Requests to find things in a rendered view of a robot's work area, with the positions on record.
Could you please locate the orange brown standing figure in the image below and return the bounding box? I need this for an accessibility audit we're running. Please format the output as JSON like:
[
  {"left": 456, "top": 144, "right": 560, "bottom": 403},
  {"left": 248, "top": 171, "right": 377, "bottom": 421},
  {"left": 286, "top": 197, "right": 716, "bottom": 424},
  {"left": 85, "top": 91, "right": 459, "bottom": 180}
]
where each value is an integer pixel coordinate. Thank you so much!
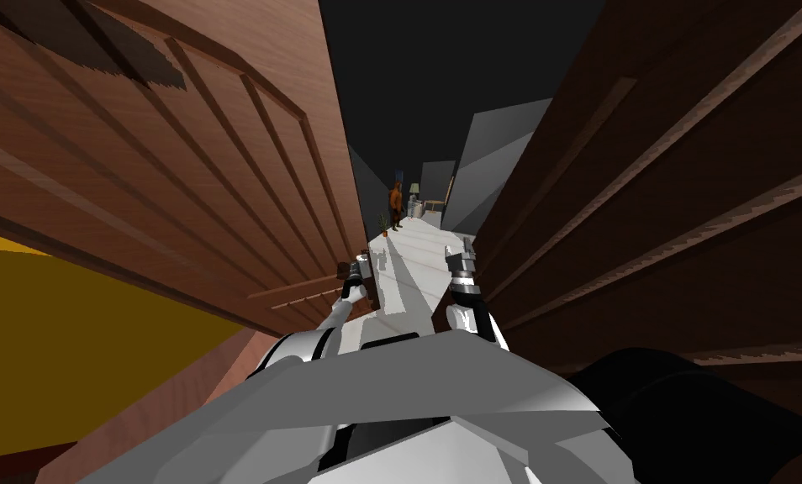
[{"left": 388, "top": 181, "right": 404, "bottom": 233}]

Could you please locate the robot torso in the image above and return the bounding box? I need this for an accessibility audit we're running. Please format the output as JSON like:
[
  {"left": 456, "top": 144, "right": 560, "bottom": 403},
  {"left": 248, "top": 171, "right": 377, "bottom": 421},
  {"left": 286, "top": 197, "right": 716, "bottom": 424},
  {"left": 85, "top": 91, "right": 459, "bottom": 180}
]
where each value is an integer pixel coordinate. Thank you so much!
[{"left": 77, "top": 329, "right": 639, "bottom": 484}]

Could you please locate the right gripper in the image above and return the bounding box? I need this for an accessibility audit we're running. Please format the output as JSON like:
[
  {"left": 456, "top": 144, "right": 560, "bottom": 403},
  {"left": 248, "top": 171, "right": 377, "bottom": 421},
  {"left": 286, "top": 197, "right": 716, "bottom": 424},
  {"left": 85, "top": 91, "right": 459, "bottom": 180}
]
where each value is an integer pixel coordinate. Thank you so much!
[{"left": 444, "top": 237, "right": 478, "bottom": 275}]

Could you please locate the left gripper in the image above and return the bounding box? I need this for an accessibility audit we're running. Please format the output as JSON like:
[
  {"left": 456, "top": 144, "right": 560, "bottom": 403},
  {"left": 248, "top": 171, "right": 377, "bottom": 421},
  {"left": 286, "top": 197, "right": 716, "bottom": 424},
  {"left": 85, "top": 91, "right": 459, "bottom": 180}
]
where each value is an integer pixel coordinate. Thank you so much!
[{"left": 336, "top": 252, "right": 376, "bottom": 287}]

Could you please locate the dark brown panelled door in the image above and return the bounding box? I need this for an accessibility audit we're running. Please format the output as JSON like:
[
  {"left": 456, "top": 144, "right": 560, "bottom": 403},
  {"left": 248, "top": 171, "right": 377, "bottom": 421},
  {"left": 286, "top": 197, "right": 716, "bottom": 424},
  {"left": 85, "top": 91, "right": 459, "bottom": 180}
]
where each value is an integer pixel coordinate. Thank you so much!
[{"left": 471, "top": 0, "right": 802, "bottom": 377}]

